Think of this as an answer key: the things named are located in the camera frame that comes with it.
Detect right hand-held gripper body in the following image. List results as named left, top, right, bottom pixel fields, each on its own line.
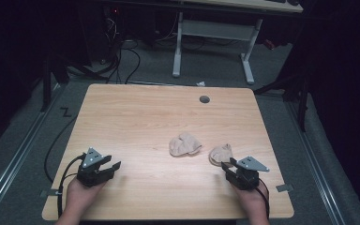
left=225, top=156, right=271, bottom=191

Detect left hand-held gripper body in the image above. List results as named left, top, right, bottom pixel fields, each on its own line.
left=76, top=147, right=115, bottom=188

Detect small beige sock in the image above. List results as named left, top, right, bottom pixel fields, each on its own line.
left=208, top=142, right=234, bottom=167

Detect large beige sock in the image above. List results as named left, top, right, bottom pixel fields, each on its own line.
left=168, top=131, right=203, bottom=158

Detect person's left hand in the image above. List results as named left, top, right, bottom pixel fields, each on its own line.
left=65, top=178, right=108, bottom=214

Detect person's right hand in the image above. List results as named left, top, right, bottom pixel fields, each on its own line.
left=233, top=183, right=270, bottom=218

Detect black metal stand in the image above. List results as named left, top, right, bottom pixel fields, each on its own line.
left=253, top=69, right=311, bottom=133
left=38, top=51, right=71, bottom=113

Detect dark computer tower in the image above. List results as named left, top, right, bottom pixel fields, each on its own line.
left=76, top=4, right=125, bottom=65

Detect white-legged background desk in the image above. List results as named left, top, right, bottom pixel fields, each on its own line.
left=172, top=0, right=305, bottom=85

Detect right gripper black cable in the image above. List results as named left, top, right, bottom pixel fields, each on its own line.
left=255, top=177, right=271, bottom=219

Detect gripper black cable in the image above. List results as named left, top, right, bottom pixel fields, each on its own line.
left=56, top=154, right=86, bottom=218
left=255, top=177, right=271, bottom=219

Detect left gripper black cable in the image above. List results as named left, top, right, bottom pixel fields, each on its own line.
left=56, top=154, right=86, bottom=218

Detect grey metal bracket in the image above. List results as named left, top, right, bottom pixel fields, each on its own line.
left=276, top=183, right=294, bottom=193
left=39, top=188, right=61, bottom=198

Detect black floor cable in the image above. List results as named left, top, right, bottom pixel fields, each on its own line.
left=43, top=114, right=79, bottom=184

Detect metal floor rail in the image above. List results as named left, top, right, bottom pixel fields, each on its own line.
left=283, top=98, right=349, bottom=225
left=0, top=82, right=64, bottom=221

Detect bundle of black cables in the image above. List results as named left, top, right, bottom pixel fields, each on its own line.
left=88, top=13, right=143, bottom=85

